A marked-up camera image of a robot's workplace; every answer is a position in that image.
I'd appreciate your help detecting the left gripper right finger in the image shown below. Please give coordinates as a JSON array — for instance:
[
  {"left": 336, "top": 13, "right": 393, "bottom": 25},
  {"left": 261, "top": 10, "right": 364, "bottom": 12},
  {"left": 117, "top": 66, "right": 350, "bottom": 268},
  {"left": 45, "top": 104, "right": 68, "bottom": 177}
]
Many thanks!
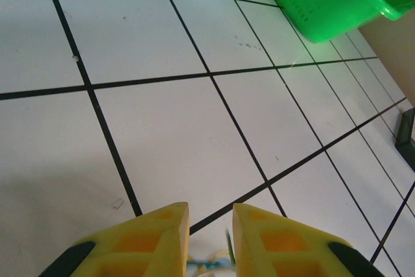
[{"left": 232, "top": 203, "right": 382, "bottom": 277}]

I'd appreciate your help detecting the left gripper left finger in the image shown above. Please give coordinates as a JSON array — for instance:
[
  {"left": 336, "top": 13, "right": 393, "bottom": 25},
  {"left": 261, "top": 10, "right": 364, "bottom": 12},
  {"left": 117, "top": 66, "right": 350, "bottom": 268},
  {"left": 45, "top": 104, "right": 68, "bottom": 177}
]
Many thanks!
[{"left": 38, "top": 201, "right": 191, "bottom": 277}]

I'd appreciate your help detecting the green cable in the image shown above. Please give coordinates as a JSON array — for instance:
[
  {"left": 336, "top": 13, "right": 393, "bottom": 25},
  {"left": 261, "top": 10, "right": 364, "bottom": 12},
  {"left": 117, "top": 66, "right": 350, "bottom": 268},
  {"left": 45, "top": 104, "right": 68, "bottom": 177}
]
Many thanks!
[{"left": 224, "top": 228, "right": 235, "bottom": 265}]

